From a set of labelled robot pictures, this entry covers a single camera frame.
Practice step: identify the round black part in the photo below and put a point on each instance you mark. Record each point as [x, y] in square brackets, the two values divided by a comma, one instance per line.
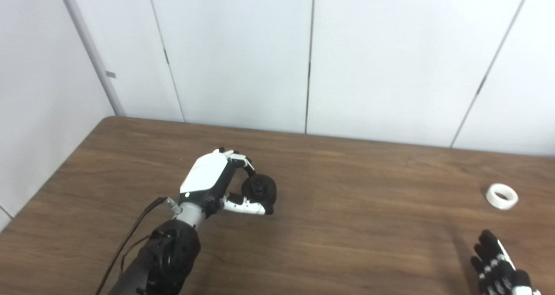
[265, 190]

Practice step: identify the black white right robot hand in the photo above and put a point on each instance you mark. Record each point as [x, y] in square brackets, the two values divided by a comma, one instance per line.
[498, 273]

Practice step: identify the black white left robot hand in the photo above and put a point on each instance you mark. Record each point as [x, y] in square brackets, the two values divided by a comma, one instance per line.
[206, 175]

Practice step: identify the gray wall corner strip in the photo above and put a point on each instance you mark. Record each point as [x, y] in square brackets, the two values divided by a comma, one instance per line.
[93, 56]

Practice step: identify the small gray tag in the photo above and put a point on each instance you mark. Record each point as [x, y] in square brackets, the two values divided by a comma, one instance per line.
[111, 74]

